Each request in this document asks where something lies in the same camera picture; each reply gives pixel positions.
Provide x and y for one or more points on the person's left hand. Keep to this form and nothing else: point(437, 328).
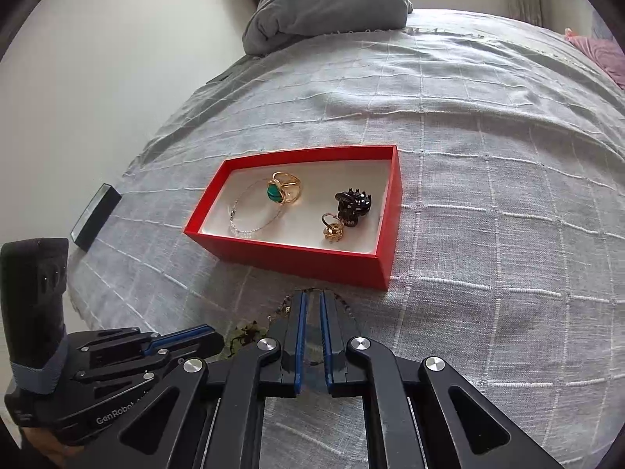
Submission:
point(41, 447)

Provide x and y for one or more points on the red cardboard box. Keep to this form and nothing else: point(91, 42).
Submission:
point(293, 259)

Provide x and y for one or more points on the folded grey blanket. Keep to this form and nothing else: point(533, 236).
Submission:
point(322, 10)

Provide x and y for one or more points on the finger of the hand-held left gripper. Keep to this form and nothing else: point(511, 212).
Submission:
point(180, 339)
point(141, 366)

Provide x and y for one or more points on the black box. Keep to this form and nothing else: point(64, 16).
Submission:
point(95, 217)

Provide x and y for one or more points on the pink velvet pillow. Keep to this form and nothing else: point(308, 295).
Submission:
point(603, 56)

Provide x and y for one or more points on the grey checked bedspread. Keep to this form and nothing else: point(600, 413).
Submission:
point(488, 205)

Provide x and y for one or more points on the black hair claw clip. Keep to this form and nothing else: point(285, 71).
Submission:
point(352, 202)

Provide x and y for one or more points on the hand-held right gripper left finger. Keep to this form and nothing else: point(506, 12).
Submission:
point(301, 337)

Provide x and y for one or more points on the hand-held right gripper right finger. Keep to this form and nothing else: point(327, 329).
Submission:
point(325, 337)

